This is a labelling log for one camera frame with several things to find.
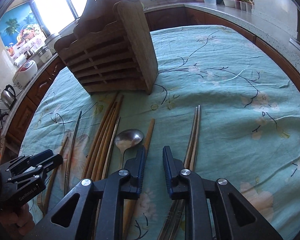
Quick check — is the metal chopstick pair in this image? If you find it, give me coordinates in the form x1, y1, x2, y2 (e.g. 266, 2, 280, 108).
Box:
157, 105, 201, 239

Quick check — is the metal spoon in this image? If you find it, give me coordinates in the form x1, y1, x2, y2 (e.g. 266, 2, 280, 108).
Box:
114, 129, 144, 168

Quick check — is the thin metal chopstick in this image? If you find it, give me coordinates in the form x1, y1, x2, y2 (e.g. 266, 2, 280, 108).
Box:
64, 111, 82, 195

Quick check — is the thin bamboo chopstick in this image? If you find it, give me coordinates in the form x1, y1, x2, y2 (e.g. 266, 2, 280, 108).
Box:
91, 115, 120, 239

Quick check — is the person's left hand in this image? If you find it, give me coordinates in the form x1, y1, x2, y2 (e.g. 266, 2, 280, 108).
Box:
0, 204, 36, 239

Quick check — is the steel electric kettle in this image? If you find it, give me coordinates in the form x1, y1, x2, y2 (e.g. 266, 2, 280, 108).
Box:
1, 85, 17, 110

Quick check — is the white red rice cooker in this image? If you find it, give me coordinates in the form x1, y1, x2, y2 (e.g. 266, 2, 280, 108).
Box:
12, 60, 38, 90

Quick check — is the teal floral tablecloth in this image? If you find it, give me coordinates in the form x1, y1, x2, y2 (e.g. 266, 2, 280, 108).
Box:
18, 24, 300, 240

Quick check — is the small white cooker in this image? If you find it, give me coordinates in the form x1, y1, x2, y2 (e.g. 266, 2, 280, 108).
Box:
38, 46, 52, 63

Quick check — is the tropical fruit poster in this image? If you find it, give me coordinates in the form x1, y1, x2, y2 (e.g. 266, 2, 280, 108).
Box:
0, 3, 46, 61

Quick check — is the wooden utensil holder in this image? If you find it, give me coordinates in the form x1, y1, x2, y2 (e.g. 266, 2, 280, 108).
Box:
55, 0, 158, 94

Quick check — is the white bowl on counter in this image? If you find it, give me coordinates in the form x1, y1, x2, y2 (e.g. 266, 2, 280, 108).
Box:
223, 0, 236, 8

